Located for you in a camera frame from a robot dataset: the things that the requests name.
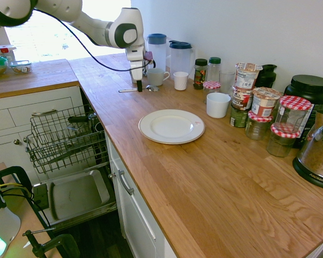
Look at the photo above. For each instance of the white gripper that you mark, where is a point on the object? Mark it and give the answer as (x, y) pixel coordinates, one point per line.
(137, 71)

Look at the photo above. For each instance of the silver metal spoon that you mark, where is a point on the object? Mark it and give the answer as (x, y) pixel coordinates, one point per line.
(126, 90)

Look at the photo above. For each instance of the open dishwasher door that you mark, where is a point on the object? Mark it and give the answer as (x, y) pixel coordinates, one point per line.
(78, 193)

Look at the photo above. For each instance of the glass French press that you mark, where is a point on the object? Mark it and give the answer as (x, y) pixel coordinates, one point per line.
(154, 64)

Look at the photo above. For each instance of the tall pitcher with blue lid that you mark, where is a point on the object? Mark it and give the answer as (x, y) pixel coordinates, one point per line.
(157, 53)

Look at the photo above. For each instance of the white ribbed cup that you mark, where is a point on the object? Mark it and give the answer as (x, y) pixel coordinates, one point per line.
(181, 82)

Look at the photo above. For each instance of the short pitcher with blue lid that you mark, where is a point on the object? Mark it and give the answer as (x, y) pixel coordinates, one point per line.
(180, 59)

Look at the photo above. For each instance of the white plate with gold rim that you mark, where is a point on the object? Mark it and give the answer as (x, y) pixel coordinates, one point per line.
(172, 126)

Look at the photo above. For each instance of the dark spice jar black lid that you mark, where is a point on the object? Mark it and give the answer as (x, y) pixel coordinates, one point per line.
(200, 75)

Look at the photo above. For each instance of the small jar red checked lid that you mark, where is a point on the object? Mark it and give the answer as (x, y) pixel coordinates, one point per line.
(211, 85)

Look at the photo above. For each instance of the clear spice jar green lid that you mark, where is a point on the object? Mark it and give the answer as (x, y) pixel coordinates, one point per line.
(214, 70)

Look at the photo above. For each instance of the clear drinking glass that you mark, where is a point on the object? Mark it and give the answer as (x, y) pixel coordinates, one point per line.
(227, 80)

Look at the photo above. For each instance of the silver cabinet knob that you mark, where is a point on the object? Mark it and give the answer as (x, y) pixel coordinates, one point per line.
(112, 175)
(25, 139)
(16, 142)

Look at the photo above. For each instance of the red printed oatmeal cup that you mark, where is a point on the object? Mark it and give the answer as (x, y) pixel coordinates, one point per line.
(241, 99)

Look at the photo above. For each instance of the green tin can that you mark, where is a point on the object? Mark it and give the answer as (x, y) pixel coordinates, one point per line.
(238, 118)

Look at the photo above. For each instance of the white oatmeal cup foil lid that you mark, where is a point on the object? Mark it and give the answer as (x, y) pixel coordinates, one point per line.
(246, 78)

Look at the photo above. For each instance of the small glass food container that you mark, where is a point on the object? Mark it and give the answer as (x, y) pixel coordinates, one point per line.
(21, 67)

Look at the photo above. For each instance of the red white oatmeal cup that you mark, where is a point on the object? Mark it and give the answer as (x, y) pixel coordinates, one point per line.
(263, 103)

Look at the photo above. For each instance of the glass jar red checked lid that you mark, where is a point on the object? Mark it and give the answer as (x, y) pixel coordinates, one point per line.
(258, 129)
(281, 143)

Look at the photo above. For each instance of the black shaker bottle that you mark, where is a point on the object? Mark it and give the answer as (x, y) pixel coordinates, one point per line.
(267, 76)

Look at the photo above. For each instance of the white base cabinet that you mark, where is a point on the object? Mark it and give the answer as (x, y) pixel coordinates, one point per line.
(140, 223)

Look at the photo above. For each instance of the food container red clip lid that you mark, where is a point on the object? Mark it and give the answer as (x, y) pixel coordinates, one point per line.
(2, 49)

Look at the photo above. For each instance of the white drawer cabinet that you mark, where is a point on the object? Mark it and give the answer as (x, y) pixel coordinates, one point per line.
(0, 121)

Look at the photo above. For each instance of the green black table clamp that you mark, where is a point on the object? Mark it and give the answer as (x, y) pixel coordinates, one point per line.
(16, 172)
(59, 242)

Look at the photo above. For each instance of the large jar red checked lid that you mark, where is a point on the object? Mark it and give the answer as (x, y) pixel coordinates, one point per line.
(292, 115)

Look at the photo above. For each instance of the large black supplement tub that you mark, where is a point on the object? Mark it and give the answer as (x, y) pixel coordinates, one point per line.
(309, 91)

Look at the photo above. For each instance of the wooden robot mounting board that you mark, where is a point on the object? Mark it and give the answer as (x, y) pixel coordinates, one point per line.
(27, 215)

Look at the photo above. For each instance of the stainless steel electric kettle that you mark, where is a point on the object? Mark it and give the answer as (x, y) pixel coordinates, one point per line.
(315, 156)

